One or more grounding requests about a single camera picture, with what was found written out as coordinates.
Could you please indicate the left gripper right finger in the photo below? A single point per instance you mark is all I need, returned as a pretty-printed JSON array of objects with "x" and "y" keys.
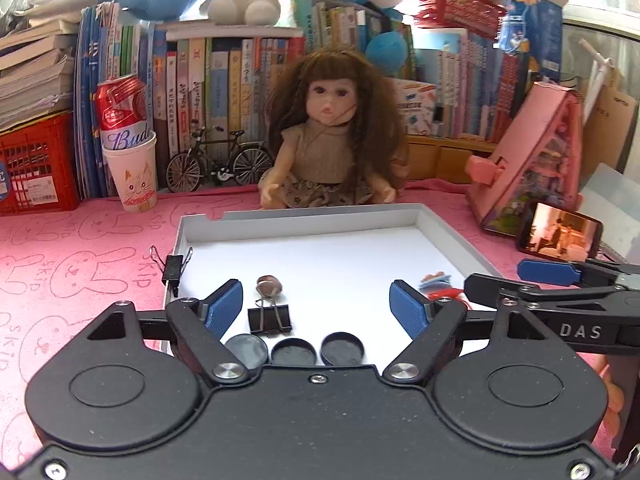
[{"x": 502, "y": 379}]

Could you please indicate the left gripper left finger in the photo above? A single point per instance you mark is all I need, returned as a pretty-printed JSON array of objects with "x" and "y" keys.
[{"x": 130, "y": 378}]

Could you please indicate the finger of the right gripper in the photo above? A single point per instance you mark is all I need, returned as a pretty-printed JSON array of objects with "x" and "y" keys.
[
  {"x": 590, "y": 319},
  {"x": 589, "y": 273}
]

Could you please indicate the blue plate toy food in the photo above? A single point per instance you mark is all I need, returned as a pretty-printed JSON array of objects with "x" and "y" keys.
[{"x": 439, "y": 280}]

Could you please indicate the brown acorn nut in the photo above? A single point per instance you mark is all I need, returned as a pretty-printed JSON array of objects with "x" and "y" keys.
[{"x": 268, "y": 286}]

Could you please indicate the red toy cone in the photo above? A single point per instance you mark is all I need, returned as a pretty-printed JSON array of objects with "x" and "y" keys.
[{"x": 449, "y": 293}]

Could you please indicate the person's right hand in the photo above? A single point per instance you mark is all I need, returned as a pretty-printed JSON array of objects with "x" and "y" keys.
[{"x": 616, "y": 398}]

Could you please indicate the smartphone playing video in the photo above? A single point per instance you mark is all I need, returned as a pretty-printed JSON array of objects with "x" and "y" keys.
[{"x": 553, "y": 233}]

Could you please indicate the pink triangular toy house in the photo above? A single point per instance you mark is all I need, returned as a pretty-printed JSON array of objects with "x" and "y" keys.
[{"x": 538, "y": 158}]

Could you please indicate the black binder clip on rim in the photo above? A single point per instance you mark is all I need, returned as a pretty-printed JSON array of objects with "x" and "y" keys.
[{"x": 171, "y": 268}]

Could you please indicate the black round cap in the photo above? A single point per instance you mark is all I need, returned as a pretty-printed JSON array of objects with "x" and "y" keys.
[
  {"x": 293, "y": 352},
  {"x": 250, "y": 350},
  {"x": 342, "y": 349}
]

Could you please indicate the black binder clip in box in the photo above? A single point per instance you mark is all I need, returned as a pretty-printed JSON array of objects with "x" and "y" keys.
[{"x": 269, "y": 317}]

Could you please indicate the white shallow cardboard box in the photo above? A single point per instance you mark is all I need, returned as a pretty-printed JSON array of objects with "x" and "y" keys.
[{"x": 336, "y": 264}]

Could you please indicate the white paper cat cup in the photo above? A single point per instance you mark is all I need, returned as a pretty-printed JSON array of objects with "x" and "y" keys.
[{"x": 134, "y": 174}]

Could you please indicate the white illustrated box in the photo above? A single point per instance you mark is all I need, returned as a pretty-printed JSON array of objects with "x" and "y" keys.
[{"x": 416, "y": 102}]

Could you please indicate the red plastic crate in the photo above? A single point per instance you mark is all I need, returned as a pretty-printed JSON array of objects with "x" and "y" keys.
[{"x": 37, "y": 166}]

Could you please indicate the blue cardboard package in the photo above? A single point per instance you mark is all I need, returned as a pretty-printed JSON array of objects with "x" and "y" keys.
[{"x": 537, "y": 35}]

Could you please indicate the black miniature bicycle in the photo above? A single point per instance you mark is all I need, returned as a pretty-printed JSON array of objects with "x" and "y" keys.
[{"x": 246, "y": 162}]

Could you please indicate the brown haired doll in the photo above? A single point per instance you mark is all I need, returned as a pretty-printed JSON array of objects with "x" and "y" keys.
[{"x": 335, "y": 130}]

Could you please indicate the red Budweiser can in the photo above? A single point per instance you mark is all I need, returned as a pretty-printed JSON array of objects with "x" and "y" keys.
[{"x": 121, "y": 109}]

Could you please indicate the red plastic basket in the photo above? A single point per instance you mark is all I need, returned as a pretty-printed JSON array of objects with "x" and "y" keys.
[{"x": 483, "y": 17}]

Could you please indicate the row of upright books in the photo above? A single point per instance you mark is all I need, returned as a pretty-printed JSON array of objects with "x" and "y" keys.
[{"x": 237, "y": 102}]

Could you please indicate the stack of grey books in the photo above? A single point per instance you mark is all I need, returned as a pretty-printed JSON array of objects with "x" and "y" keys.
[{"x": 38, "y": 43}]

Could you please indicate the white pipe frame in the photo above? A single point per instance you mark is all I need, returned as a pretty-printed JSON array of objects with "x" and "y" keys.
[{"x": 600, "y": 70}]

